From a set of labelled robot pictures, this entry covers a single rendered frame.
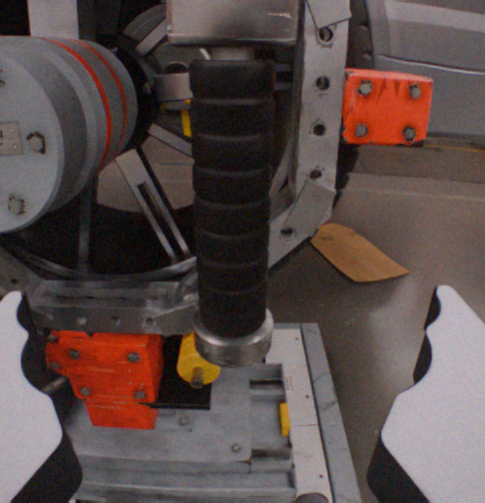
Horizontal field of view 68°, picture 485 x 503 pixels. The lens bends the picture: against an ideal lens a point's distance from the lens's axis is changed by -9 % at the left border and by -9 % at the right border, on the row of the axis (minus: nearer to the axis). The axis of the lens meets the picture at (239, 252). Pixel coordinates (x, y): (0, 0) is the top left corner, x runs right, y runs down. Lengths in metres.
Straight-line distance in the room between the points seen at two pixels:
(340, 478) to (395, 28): 0.96
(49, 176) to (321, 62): 0.25
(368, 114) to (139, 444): 0.70
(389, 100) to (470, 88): 0.57
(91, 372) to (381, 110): 0.47
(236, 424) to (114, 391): 0.34
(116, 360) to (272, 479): 0.46
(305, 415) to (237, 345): 0.87
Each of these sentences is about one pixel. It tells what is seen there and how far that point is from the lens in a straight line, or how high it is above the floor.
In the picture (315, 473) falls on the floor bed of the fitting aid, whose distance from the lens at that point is 0.97.
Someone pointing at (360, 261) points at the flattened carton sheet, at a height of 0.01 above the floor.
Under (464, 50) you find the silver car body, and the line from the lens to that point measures 0.95.
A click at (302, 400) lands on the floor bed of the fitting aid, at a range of 1.10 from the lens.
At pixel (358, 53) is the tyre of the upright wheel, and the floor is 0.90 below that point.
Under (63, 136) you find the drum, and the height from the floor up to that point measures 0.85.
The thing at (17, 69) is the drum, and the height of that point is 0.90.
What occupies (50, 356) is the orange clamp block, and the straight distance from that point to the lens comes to 0.58.
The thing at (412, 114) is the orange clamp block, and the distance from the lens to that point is 0.42.
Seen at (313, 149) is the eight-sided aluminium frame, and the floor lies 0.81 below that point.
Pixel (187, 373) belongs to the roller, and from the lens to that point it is 0.55.
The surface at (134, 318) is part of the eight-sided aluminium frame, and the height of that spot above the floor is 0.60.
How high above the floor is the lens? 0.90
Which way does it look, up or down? 28 degrees down
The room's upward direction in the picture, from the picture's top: straight up
